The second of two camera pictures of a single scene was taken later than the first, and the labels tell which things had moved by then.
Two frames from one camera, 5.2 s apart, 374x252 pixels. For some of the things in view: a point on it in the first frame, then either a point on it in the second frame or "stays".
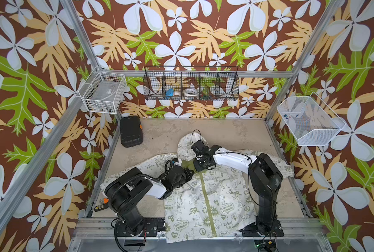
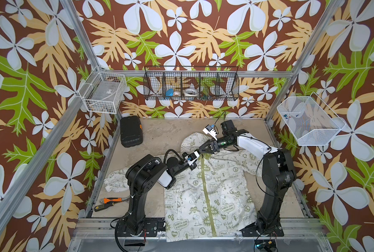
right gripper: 197,167 → 213,146
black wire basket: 190,83 stays
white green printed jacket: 210,194 stays
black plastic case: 131,132 stays
